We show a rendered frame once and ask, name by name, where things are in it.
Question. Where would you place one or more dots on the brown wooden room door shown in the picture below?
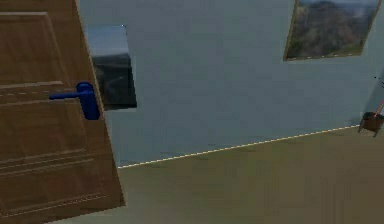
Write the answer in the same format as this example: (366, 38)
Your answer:
(40, 143)

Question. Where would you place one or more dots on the gold framed landscape picture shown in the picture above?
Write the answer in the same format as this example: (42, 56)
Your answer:
(330, 28)

